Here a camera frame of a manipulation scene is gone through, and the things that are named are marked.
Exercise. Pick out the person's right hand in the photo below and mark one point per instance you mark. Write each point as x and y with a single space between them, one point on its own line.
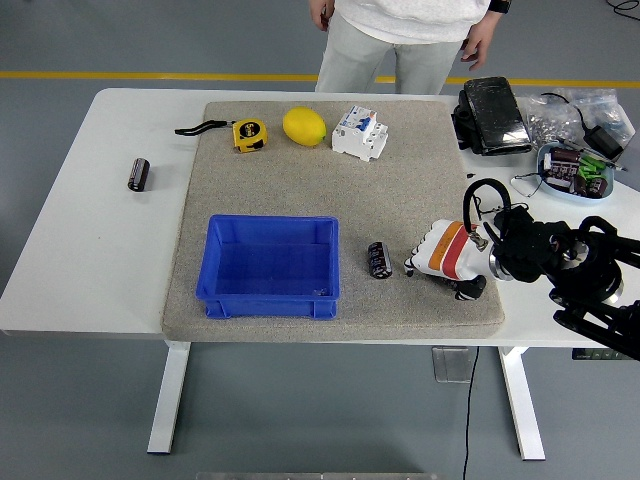
320 12

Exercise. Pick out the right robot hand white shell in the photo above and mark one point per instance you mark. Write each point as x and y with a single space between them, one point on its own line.
445 250

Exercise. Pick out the person's left hand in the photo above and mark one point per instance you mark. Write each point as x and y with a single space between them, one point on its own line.
481 40

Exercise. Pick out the black printed cylindrical battery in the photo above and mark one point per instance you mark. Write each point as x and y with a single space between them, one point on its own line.
380 260

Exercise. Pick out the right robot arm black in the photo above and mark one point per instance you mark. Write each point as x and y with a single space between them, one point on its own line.
575 260

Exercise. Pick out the blue plastic box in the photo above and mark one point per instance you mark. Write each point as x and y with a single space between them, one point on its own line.
270 270

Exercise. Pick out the dark cylindrical battery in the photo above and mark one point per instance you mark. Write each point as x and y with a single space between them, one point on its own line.
139 174

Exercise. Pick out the black wrist watch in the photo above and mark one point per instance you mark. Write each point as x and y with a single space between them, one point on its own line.
500 6

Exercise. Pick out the person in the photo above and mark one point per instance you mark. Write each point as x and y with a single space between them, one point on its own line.
400 30

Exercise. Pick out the clear bag of screws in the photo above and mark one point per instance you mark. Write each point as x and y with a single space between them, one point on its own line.
550 122

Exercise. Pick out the yellow lemon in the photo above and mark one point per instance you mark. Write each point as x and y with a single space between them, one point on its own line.
304 126

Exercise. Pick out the light blue tray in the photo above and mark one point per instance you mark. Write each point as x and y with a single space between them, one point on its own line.
542 180

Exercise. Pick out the white circuit breaker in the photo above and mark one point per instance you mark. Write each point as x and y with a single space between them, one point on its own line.
360 134

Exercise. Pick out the white module with dark cylinders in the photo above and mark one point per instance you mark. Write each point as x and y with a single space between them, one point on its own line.
559 176

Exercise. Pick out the small brown capacitor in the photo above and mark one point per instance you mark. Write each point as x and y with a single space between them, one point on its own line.
565 156
592 187

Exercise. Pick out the grey-brown mat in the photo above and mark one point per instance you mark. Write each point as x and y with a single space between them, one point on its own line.
310 195

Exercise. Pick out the green plastic connectors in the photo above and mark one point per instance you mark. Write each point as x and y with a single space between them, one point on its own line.
591 166

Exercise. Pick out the thin black pen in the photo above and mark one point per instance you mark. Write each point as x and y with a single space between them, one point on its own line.
600 159

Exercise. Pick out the table height control panel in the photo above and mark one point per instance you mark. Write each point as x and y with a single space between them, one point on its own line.
595 354

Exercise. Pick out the grey metal bracket box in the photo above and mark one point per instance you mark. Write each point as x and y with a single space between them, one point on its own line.
452 364

